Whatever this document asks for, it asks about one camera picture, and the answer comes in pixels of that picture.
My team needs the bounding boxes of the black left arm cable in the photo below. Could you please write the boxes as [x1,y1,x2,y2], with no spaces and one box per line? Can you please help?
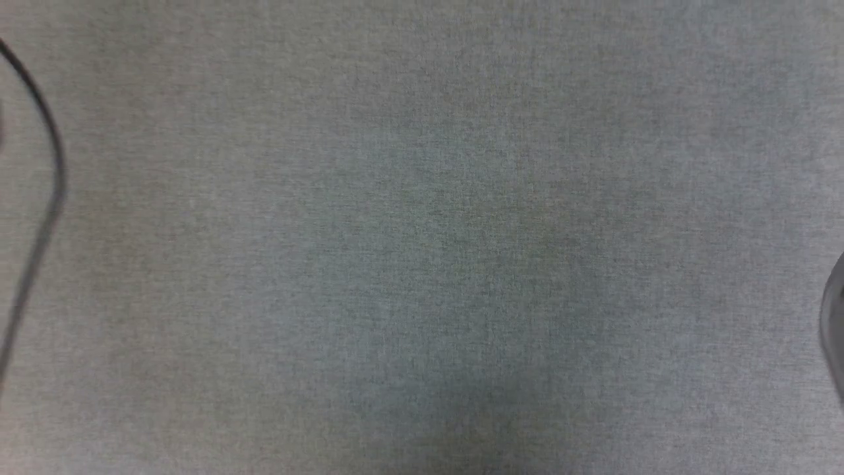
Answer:
[0,38,69,387]

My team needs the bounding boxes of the grey fabric sofa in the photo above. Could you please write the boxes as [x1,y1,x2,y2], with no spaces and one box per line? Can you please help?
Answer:
[0,0,844,475]

